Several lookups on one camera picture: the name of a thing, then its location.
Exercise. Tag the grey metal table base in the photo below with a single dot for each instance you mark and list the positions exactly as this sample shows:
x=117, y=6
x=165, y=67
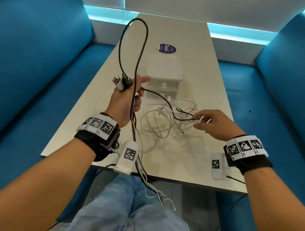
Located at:
x=190, y=209

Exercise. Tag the blue sofa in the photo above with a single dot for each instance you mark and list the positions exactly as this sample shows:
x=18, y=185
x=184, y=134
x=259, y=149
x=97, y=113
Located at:
x=293, y=97
x=30, y=60

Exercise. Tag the person's right forearm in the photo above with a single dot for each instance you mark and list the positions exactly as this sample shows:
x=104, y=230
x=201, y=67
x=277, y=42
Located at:
x=279, y=222

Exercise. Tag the light blue jeans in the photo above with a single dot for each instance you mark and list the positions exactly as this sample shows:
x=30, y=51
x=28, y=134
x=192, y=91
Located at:
x=116, y=210

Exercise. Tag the person's left hand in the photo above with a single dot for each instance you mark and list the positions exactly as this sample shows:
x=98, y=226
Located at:
x=121, y=104

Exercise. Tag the white mini drawer box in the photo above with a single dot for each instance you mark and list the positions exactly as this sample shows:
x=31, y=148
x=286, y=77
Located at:
x=165, y=66

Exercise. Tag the person's left forearm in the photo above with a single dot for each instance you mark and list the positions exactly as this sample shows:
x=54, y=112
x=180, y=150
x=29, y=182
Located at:
x=34, y=188

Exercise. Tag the round purple sticker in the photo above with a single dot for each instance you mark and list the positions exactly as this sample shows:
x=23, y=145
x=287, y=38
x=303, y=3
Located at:
x=167, y=49

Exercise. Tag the cyan wall light strips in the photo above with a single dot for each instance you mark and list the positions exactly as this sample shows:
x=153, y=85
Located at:
x=104, y=14

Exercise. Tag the white table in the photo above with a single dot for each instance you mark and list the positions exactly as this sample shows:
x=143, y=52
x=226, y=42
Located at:
x=99, y=112

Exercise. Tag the person's right hand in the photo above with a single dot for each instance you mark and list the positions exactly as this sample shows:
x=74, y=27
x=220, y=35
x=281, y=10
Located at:
x=219, y=126

